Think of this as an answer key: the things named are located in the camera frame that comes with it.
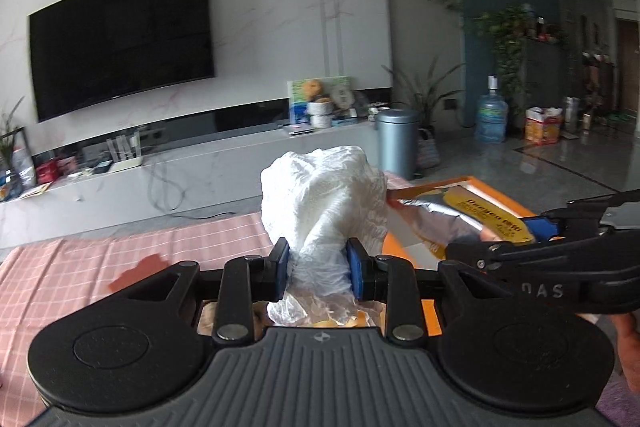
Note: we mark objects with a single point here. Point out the woven pink handbag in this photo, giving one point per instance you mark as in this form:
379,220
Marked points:
428,155

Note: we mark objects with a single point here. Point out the dark grey cabinet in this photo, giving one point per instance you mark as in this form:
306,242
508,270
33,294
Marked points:
542,74

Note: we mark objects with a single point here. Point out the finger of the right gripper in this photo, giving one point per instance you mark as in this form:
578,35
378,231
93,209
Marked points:
500,251
588,217

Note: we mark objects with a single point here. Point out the potted green grass plant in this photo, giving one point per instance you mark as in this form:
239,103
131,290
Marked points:
10,179

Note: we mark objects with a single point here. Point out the orange gift bag on floor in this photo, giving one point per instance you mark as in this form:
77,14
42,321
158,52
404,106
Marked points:
542,125

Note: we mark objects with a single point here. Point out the grey-blue trash can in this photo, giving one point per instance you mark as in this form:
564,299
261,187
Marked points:
398,136

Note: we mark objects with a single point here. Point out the green picture book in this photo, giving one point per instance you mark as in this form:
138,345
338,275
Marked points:
338,97

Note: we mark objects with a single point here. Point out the person's hand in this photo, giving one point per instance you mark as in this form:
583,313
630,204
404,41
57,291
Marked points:
628,347

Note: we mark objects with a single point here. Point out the orange storage box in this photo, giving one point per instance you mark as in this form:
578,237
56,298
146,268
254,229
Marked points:
400,240

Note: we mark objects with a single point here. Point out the white marble tv console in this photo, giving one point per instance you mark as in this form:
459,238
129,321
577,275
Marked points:
167,183

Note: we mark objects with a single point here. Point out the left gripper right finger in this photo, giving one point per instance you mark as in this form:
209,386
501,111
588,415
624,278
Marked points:
392,281

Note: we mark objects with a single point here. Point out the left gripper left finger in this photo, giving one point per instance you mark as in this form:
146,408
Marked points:
244,282

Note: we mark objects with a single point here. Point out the tall leafy floor plant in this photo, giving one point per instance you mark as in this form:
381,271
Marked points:
421,94

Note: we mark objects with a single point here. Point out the white plastic bag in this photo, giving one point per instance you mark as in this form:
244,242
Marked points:
317,202

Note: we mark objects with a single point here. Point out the small teddy bear figure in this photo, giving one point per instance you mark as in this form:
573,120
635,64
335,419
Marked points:
312,90

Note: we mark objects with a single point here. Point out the orange foil snack bag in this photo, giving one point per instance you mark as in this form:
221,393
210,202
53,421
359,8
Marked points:
441,216

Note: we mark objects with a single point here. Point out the blue water jug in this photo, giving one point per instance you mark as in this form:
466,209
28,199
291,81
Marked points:
491,115

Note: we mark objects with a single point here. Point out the black wall television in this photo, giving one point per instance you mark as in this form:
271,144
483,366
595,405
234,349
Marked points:
86,52

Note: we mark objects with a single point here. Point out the pink checked tablecloth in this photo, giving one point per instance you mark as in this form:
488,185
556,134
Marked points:
42,282

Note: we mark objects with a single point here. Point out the climbing pothos plant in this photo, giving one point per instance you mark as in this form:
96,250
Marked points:
507,30

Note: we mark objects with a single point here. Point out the white wifi router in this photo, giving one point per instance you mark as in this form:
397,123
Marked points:
125,151

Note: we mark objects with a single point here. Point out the red-brown wavy sponge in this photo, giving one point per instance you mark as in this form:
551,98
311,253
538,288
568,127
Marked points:
144,268

